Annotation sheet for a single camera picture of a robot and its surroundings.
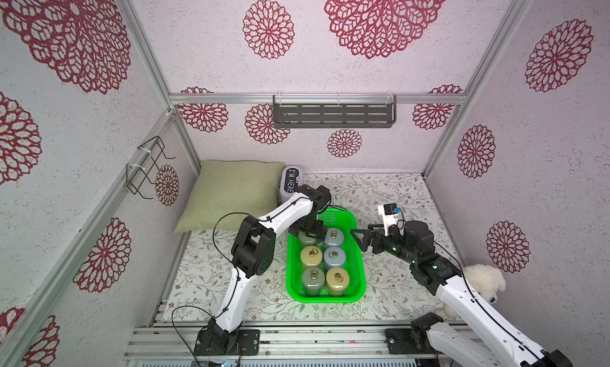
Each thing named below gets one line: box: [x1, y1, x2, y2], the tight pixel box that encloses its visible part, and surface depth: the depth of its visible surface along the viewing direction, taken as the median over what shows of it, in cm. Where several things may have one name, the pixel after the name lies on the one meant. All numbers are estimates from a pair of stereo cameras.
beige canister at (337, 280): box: [325, 266, 351, 297], surface depth 80 cm
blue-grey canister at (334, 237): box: [324, 227, 344, 248], surface depth 90 cm
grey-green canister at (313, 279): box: [301, 266, 326, 296], surface depth 81 cm
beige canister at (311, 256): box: [300, 245, 323, 267], surface depth 85 cm
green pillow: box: [174, 159, 286, 234], surface depth 100 cm
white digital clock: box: [279, 166, 304, 204], surface depth 108 cm
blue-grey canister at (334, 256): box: [323, 246, 346, 268], surface depth 85 cm
